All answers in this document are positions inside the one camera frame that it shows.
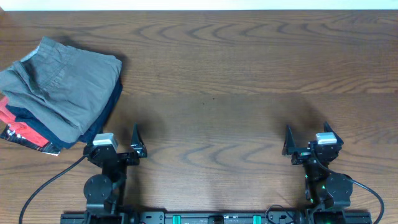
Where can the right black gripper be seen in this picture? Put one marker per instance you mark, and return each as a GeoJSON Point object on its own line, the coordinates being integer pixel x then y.
{"type": "Point", "coordinates": [290, 148]}

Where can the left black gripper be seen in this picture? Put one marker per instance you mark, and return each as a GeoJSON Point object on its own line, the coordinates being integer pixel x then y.
{"type": "Point", "coordinates": [136, 146]}

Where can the folded navy blue garment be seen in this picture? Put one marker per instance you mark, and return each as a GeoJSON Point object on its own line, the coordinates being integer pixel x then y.
{"type": "Point", "coordinates": [25, 116]}

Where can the black printed garment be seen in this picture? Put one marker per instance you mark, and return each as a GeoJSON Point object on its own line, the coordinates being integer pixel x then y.
{"type": "Point", "coordinates": [11, 136]}

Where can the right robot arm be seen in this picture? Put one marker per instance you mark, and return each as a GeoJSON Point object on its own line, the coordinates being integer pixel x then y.
{"type": "Point", "coordinates": [328, 192]}

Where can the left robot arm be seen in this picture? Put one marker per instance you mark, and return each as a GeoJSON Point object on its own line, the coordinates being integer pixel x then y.
{"type": "Point", "coordinates": [104, 192]}

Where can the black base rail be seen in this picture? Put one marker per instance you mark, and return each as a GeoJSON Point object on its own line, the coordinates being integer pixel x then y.
{"type": "Point", "coordinates": [272, 216]}

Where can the folded red garment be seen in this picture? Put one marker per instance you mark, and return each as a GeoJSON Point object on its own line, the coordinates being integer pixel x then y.
{"type": "Point", "coordinates": [20, 128]}

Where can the grey shorts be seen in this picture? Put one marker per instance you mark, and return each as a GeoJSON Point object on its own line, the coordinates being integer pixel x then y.
{"type": "Point", "coordinates": [65, 88]}

